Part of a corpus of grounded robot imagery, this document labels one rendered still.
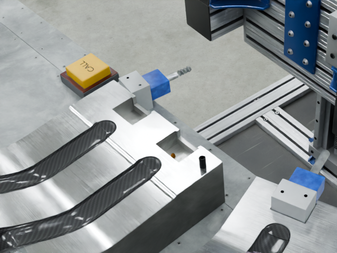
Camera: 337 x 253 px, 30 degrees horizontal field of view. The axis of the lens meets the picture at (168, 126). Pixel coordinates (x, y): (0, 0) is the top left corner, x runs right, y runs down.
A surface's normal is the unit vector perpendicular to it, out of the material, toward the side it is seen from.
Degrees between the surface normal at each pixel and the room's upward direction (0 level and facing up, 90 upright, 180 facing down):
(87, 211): 5
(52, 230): 27
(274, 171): 0
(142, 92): 90
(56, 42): 0
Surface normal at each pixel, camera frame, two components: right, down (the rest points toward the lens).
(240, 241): 0.00, -0.82
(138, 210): -0.15, -0.68
